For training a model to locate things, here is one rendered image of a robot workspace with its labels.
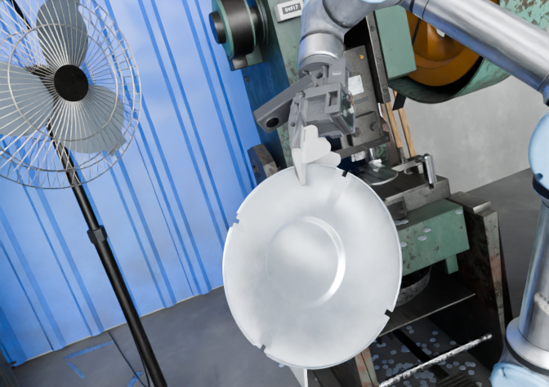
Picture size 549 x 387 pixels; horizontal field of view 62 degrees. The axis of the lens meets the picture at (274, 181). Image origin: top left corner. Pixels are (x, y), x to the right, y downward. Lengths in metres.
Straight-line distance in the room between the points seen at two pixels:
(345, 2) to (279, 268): 0.42
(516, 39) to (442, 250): 0.83
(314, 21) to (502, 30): 0.29
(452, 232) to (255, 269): 0.88
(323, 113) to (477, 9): 0.29
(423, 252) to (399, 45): 0.62
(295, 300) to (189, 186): 1.93
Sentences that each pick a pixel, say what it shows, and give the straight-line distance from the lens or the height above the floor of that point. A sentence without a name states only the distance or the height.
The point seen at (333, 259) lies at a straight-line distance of 0.64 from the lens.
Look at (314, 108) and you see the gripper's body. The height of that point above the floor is 1.13.
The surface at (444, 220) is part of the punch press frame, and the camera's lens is 1.45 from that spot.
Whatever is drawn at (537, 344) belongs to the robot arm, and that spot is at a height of 0.71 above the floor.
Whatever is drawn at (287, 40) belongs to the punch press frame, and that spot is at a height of 1.24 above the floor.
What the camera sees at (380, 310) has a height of 0.89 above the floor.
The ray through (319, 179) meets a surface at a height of 1.04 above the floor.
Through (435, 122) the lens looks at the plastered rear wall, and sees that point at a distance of 3.05.
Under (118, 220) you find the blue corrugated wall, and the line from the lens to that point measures 2.59.
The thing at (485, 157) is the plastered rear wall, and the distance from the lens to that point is 3.32.
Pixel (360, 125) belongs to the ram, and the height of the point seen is 0.95.
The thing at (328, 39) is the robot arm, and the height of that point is 1.22.
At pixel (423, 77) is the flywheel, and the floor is 1.00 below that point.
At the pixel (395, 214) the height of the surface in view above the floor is 0.67.
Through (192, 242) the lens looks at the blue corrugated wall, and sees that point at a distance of 2.62.
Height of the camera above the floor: 1.24
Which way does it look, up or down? 16 degrees down
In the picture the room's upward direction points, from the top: 16 degrees counter-clockwise
